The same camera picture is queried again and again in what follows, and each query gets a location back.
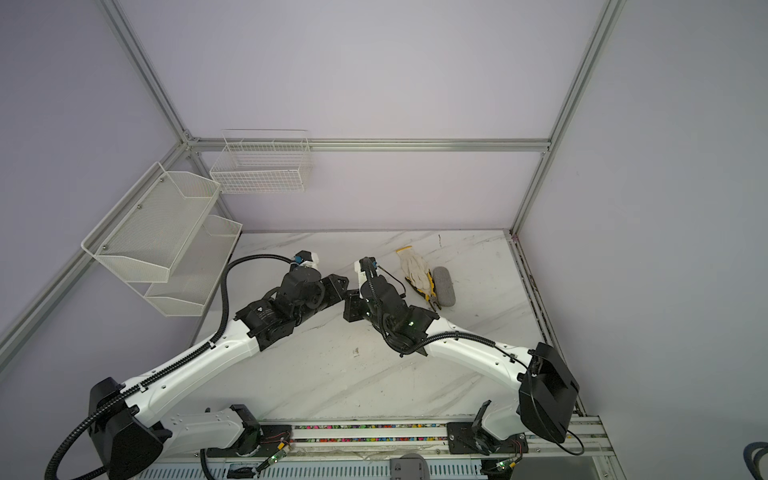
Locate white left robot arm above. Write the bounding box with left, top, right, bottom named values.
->
left=86, top=266, right=349, bottom=479

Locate grey fabric oval case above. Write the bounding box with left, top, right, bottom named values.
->
left=432, top=266, right=456, bottom=307

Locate white knit work glove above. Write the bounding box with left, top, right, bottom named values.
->
left=396, top=246, right=431, bottom=280

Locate white mesh lower shelf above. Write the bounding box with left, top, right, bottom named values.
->
left=144, top=215, right=242, bottom=317

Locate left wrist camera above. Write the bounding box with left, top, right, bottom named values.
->
left=293, top=250, right=319, bottom=270

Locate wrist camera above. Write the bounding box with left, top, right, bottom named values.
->
left=293, top=250, right=319, bottom=270
left=354, top=257, right=378, bottom=290

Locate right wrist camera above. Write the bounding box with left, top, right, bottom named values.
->
left=354, top=257, right=378, bottom=290

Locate white wire basket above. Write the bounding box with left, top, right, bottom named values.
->
left=210, top=129, right=314, bottom=194

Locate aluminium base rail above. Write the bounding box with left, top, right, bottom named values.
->
left=140, top=416, right=626, bottom=479

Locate black corrugated cable conduit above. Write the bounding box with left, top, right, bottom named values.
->
left=43, top=253, right=298, bottom=480

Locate aluminium frame profile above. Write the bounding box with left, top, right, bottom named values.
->
left=1, top=1, right=625, bottom=377

